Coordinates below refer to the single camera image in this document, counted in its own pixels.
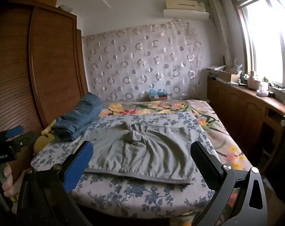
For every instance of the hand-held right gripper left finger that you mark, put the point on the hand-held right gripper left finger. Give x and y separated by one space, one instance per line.
78 167

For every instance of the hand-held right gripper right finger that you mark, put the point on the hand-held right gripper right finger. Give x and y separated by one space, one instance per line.
204 163

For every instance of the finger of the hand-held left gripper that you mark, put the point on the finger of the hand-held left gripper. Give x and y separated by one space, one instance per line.
27 139
14 131

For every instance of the grey pants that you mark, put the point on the grey pants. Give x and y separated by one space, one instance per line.
137 153

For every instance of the person's left hand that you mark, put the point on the person's left hand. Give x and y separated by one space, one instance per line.
7 179

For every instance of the yellow pillow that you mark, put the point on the yellow pillow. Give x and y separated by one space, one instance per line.
42 141

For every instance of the bed with floral bedspread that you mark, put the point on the bed with floral bedspread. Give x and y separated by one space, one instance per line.
215 134

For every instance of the folded blue jeans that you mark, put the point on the folded blue jeans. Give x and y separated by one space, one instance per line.
81 115

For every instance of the blue floral sheet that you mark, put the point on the blue floral sheet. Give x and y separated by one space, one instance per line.
133 197

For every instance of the wooden cabinet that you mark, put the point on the wooden cabinet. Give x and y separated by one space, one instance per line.
238 106

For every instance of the wooden wardrobe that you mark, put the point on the wooden wardrobe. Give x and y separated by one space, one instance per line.
55 63

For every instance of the cardboard box with blue items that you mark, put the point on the cardboard box with blue items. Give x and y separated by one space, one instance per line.
158 95

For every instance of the open cardboard box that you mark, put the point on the open cardboard box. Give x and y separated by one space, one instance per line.
231 77

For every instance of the small lilac object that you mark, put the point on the small lilac object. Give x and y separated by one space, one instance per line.
262 92

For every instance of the pink bottle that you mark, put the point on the pink bottle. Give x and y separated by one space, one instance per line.
253 81

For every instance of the circle-patterned sheer curtain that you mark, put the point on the circle-patterned sheer curtain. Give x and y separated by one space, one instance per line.
142 63

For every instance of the white object on wardrobe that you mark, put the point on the white object on wardrobe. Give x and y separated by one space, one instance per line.
66 8

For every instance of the window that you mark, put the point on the window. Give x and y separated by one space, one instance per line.
264 40

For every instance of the white pipe cover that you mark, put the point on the white pipe cover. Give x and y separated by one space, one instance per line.
218 23

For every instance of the white air conditioner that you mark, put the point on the white air conditioner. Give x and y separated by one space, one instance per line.
184 14

